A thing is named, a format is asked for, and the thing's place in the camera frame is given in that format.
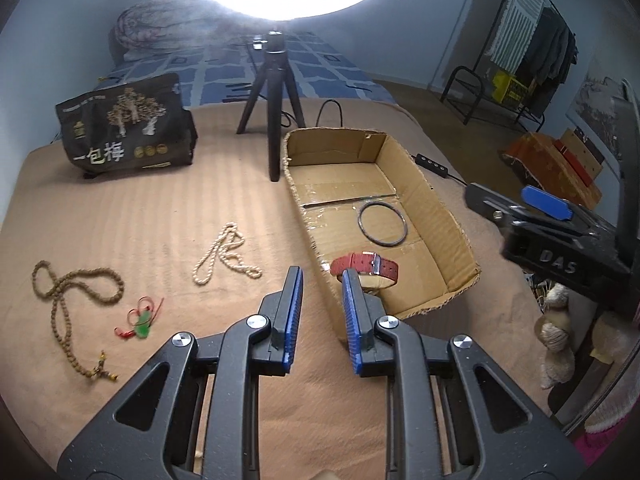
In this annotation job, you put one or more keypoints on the plush toy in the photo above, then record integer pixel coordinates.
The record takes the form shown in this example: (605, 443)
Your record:
(554, 330)

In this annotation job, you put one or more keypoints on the blue patterned bed sheet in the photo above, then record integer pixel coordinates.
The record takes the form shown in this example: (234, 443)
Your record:
(223, 73)

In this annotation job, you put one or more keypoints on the yellow crate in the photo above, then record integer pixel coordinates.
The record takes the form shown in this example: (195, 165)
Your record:
(508, 91)

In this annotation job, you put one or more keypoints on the folded floral quilt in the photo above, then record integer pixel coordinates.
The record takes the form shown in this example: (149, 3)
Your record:
(168, 25)

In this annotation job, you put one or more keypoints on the open cardboard box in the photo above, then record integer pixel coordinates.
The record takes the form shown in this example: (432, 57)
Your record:
(360, 191)

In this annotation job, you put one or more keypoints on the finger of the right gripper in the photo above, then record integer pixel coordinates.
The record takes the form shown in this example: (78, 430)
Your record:
(552, 206)

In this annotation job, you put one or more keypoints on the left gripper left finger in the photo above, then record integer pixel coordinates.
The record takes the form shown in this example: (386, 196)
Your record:
(285, 322)

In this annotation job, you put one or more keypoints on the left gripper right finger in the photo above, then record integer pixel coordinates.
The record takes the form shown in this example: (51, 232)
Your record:
(359, 312)

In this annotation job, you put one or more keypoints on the red strap watch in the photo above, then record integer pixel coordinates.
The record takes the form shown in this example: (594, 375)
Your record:
(374, 271)

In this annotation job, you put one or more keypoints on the black snack bag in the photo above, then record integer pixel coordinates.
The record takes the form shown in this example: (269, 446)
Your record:
(130, 127)

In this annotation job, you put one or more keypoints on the black tripod stand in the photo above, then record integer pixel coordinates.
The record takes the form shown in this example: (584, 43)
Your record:
(276, 75)

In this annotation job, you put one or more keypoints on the landscape wall painting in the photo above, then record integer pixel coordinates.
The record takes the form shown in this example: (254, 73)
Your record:
(593, 102)

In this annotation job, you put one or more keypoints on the white striped hanging cloth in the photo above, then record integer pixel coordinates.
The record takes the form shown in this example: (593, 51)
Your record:
(518, 20)

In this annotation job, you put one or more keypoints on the red cord jade pendant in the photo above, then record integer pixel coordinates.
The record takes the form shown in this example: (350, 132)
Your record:
(140, 319)

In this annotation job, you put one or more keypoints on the black clothes rack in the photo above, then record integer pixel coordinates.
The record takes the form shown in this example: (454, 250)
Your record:
(469, 88)

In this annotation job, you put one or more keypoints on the dark hanging clothes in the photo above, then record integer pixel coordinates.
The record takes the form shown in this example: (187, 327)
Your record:
(548, 59)

